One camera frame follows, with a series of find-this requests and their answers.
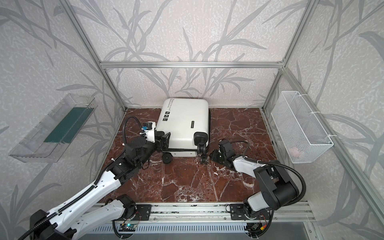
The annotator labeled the aluminium frame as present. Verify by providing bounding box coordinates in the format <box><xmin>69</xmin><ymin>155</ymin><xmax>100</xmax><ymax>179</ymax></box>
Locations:
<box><xmin>59</xmin><ymin>1</ymin><xmax>384</xmax><ymax>223</ymax></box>

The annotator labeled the clear plastic wall shelf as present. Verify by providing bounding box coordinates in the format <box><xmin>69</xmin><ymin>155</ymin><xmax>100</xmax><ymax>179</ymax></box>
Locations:
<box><xmin>9</xmin><ymin>94</ymin><xmax>98</xmax><ymax>163</ymax></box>

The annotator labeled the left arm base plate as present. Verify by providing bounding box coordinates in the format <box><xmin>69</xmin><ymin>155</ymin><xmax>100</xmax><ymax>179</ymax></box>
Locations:
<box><xmin>129</xmin><ymin>204</ymin><xmax>152</xmax><ymax>222</ymax></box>

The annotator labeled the white hard-shell suitcase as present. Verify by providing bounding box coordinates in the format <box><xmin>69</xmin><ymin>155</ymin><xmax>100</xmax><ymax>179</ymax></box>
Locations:
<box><xmin>156</xmin><ymin>98</ymin><xmax>211</xmax><ymax>164</ymax></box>

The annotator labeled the white wire basket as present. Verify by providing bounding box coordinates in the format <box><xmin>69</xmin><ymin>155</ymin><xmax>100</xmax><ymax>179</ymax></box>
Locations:
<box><xmin>271</xmin><ymin>91</ymin><xmax>334</xmax><ymax>164</ymax></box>

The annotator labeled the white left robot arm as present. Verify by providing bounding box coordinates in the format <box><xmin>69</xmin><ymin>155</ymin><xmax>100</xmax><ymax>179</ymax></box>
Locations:
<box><xmin>20</xmin><ymin>122</ymin><xmax>171</xmax><ymax>240</ymax></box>

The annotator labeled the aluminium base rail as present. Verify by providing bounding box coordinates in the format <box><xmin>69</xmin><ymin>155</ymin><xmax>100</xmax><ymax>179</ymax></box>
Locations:
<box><xmin>89</xmin><ymin>201</ymin><xmax>316</xmax><ymax>224</ymax></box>

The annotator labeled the green circuit board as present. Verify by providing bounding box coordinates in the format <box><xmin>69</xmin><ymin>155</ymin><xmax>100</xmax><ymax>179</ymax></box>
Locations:
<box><xmin>119</xmin><ymin>224</ymin><xmax>138</xmax><ymax>233</ymax></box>

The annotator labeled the pink object in basket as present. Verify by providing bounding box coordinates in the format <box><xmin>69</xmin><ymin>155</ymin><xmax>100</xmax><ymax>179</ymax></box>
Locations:
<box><xmin>289</xmin><ymin>147</ymin><xmax>304</xmax><ymax>159</ymax></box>

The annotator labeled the right circuit board with wires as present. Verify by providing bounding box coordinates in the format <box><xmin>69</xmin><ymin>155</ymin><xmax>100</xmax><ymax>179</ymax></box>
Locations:
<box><xmin>244</xmin><ymin>223</ymin><xmax>269</xmax><ymax>235</ymax></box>

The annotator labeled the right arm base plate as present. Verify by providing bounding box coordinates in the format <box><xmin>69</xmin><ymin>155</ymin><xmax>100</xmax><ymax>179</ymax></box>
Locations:
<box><xmin>226</xmin><ymin>204</ymin><xmax>271</xmax><ymax>221</ymax></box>

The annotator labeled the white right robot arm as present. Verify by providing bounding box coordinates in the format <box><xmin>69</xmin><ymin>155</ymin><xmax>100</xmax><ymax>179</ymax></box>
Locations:
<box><xmin>210</xmin><ymin>139</ymin><xmax>307</xmax><ymax>215</ymax></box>

